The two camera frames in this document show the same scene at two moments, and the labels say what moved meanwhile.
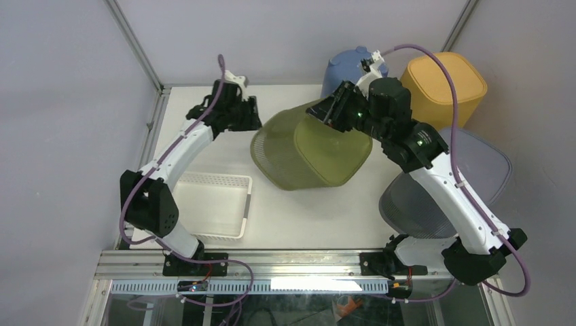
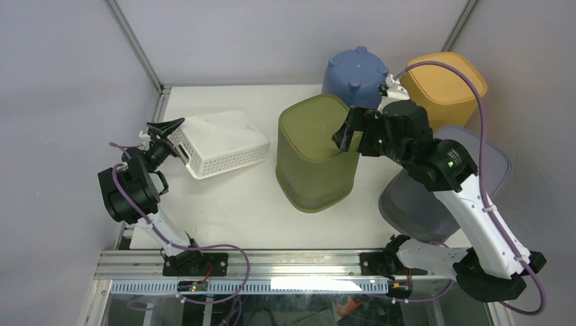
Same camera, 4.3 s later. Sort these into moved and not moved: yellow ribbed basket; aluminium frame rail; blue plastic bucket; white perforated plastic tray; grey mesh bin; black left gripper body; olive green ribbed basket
Moved: black left gripper body; olive green ribbed basket; white perforated plastic tray
Not moved: aluminium frame rail; grey mesh bin; blue plastic bucket; yellow ribbed basket
